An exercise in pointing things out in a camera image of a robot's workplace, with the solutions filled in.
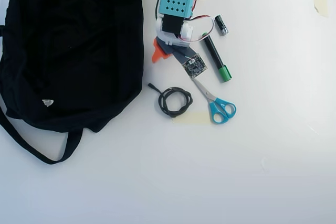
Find scissors with blue handles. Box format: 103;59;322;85
192;76;237;124

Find white red black servo wire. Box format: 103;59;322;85
188;15;216;43

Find coiled black cable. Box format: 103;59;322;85
148;82;194;119

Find bare camera circuit board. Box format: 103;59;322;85
183;52;208;79

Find black fabric bag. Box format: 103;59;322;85
0;0;145;166

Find black marker with green cap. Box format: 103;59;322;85
201;32;233;83

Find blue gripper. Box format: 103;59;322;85
152;37;196;65

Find beige masking tape strip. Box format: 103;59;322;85
172;111;211;125
313;0;329;18

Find black AA battery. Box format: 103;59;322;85
214;15;229;36

